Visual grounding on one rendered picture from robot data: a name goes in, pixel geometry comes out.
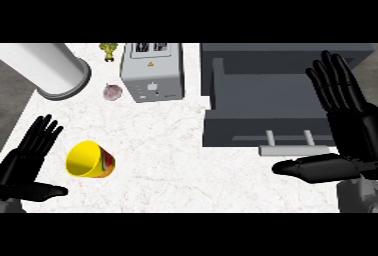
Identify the yellow cup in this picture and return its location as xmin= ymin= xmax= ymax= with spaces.
xmin=65 ymin=140 xmax=117 ymax=179

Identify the yellow-green small object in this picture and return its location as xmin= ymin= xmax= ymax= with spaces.
xmin=99 ymin=43 xmax=120 ymax=63

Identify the purple garlic bulb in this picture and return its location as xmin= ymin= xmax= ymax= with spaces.
xmin=102 ymin=83 xmax=125 ymax=102

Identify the silver toaster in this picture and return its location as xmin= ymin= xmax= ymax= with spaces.
xmin=120 ymin=43 xmax=187 ymax=104

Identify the pale grey drawer handle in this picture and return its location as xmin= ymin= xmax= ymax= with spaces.
xmin=259 ymin=129 xmax=334 ymax=158

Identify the dark grey drawer front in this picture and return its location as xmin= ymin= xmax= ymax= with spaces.
xmin=203 ymin=109 xmax=340 ymax=148

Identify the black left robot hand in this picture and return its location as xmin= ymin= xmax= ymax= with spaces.
xmin=0 ymin=114 xmax=70 ymax=203

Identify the dark grey open drawer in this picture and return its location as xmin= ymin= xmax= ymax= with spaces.
xmin=210 ymin=57 xmax=346 ymax=116

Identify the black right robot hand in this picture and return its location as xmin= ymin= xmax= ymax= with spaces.
xmin=271 ymin=50 xmax=378 ymax=185

